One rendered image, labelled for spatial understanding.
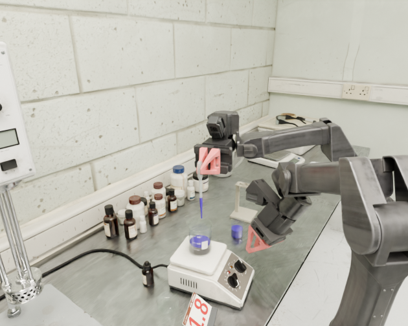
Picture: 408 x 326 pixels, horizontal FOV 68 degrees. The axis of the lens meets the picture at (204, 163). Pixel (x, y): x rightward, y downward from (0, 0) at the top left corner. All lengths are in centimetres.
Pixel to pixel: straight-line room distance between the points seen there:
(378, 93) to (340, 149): 111
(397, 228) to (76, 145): 88
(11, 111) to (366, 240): 50
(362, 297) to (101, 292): 62
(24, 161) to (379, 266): 51
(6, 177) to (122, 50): 70
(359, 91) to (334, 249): 114
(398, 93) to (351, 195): 156
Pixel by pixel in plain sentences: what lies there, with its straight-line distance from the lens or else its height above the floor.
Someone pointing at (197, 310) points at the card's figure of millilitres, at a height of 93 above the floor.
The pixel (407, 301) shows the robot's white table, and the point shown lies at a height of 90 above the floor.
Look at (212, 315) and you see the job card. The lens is 79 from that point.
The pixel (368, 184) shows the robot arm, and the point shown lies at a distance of 43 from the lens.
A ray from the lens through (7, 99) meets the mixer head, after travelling 51.
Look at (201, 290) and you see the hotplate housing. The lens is 81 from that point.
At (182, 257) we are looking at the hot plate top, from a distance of 81.
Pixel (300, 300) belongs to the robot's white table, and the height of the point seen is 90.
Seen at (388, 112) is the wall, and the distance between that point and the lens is 204.
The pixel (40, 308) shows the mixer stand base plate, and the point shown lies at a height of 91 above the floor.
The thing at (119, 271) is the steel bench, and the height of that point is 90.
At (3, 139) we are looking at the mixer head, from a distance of 52.
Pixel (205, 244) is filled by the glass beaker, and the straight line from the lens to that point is 79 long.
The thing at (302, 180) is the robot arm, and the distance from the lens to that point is 60.
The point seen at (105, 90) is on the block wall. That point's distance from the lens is 108.
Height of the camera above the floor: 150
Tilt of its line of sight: 22 degrees down
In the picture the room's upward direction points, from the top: straight up
